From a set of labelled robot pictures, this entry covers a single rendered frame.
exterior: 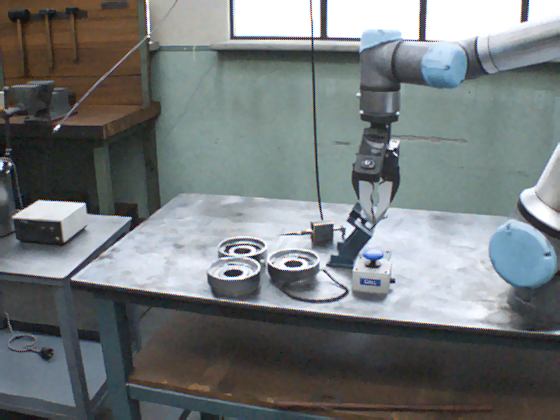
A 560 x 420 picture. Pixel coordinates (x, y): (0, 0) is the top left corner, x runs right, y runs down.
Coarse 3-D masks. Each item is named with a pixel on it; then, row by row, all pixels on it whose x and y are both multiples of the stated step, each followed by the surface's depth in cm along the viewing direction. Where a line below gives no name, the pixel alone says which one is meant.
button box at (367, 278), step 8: (360, 256) 124; (360, 264) 120; (368, 264) 119; (376, 264) 119; (384, 264) 120; (360, 272) 117; (368, 272) 117; (376, 272) 117; (384, 272) 117; (360, 280) 118; (368, 280) 118; (376, 280) 117; (384, 280) 117; (392, 280) 120; (352, 288) 119; (360, 288) 119; (368, 288) 118; (376, 288) 118; (384, 288) 117
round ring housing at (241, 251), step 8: (224, 240) 134; (232, 240) 135; (240, 240) 136; (248, 240) 136; (256, 240) 135; (232, 248) 133; (240, 248) 133; (248, 248) 133; (264, 248) 133; (224, 256) 127; (232, 256) 126; (240, 256) 126; (248, 256) 126; (256, 256) 127; (264, 256) 129
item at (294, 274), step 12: (276, 252) 128; (288, 252) 129; (300, 252) 129; (312, 252) 127; (288, 264) 127; (300, 264) 126; (276, 276) 121; (288, 276) 120; (300, 276) 120; (312, 276) 122
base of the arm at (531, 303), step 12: (516, 288) 110; (540, 288) 106; (552, 288) 105; (516, 300) 110; (528, 300) 109; (540, 300) 106; (552, 300) 105; (528, 312) 107; (540, 312) 106; (552, 312) 105
